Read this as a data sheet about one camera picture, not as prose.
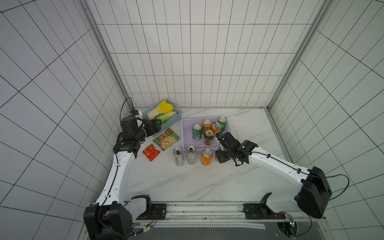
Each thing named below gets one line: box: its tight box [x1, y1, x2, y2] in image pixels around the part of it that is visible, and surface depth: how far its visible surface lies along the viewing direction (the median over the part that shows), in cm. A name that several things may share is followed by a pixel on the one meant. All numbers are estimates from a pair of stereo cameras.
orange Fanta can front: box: [201, 148, 213, 166], surface depth 84 cm
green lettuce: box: [155, 111, 177, 124], surface depth 108 cm
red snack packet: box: [142, 143, 161, 162], surface depth 95 cm
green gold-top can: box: [203, 129, 215, 146], surface depth 94 cm
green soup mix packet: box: [152, 127, 181, 151], surface depth 102 cm
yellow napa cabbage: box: [147, 99, 174, 120], surface depth 112 cm
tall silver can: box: [186, 145, 197, 165], surface depth 83 cm
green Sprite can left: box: [192, 124, 202, 141], surface depth 97 cm
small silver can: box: [173, 147, 185, 167], surface depth 81 cm
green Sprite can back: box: [217, 117, 228, 132], surface depth 100 cm
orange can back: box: [202, 119, 212, 134], surface depth 99 cm
